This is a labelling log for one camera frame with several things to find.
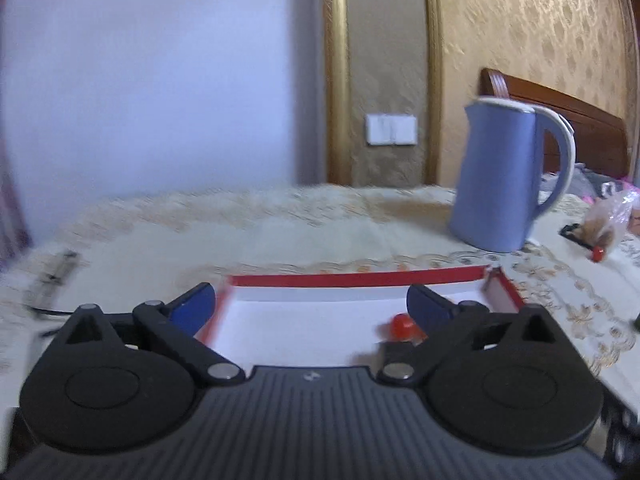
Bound red cherry tomato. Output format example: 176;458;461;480
591;246;605;263
390;313;426;344

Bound cream embroidered tablecloth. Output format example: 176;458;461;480
1;186;639;408

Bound red cardboard tray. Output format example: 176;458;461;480
196;264;640;430

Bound black eyeglasses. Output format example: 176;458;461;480
23;250;80;318

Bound blue electric kettle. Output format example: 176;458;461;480
449;96;576;252

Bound black object under bag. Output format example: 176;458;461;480
559;223;593;250

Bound pink floral curtain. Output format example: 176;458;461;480
0;124;32;271

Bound clear plastic bag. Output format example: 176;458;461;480
582;185;639;250

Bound wooden bed headboard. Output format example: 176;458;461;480
480;66;632;180

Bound white wall switch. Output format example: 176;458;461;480
366;114;419;146

